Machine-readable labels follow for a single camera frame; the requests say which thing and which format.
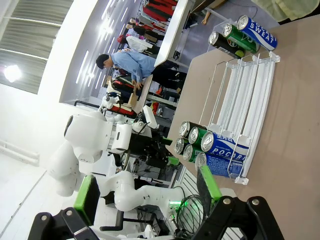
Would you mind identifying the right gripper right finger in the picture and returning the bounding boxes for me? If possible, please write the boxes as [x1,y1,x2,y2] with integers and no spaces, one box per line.
[192,164,285,240]

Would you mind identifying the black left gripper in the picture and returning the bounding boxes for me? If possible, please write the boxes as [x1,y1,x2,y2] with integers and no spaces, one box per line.
[128,131,181,167]

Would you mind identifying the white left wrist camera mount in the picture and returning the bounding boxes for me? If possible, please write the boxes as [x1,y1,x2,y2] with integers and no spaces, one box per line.
[141,104,160,130]

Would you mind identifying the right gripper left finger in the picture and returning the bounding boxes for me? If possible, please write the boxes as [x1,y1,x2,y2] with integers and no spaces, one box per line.
[27,174,102,240]

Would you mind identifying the beige wooden board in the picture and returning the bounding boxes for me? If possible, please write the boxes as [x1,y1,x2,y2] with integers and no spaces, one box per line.
[128,74,154,115]

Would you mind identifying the black cable coil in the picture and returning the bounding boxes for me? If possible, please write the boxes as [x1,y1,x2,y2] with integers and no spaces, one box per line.
[174,194,213,235]

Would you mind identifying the round ceiling lamp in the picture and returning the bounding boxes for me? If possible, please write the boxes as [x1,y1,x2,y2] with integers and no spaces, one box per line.
[2,64,23,84]

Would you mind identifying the white table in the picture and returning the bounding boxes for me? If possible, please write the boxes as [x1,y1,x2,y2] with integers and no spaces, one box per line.
[154,0,190,68]

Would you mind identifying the red case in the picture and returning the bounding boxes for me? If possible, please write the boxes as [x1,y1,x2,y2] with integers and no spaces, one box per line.
[109,103,137,116]

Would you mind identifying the person in blue shirt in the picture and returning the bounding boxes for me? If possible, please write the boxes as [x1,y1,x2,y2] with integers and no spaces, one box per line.
[96,49,188,91]

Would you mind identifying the blue Pocari Sweat can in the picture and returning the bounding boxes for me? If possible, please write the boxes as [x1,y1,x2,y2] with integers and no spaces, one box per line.
[200,131,251,162]
[236,14,278,52]
[194,151,245,179]

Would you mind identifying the rack of colourful clothes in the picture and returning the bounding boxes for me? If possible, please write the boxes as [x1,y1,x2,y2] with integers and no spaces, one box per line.
[117,0,180,55]

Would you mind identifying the green soda can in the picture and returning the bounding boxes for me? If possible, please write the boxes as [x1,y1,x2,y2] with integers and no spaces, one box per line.
[182,144,203,163]
[222,23,261,55]
[187,126,213,145]

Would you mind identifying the clear acrylic can rack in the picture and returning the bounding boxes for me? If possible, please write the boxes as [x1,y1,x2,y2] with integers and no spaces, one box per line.
[198,51,281,186]

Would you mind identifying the black beverage can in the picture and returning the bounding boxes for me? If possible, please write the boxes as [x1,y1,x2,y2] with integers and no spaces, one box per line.
[208,31,246,60]
[178,120,208,138]
[173,137,190,156]

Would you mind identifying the person in yellow shirt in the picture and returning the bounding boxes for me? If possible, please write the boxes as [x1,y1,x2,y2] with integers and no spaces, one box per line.
[250,0,320,23]

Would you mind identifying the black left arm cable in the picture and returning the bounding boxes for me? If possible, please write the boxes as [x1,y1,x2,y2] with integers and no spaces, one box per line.
[112,148,132,174]

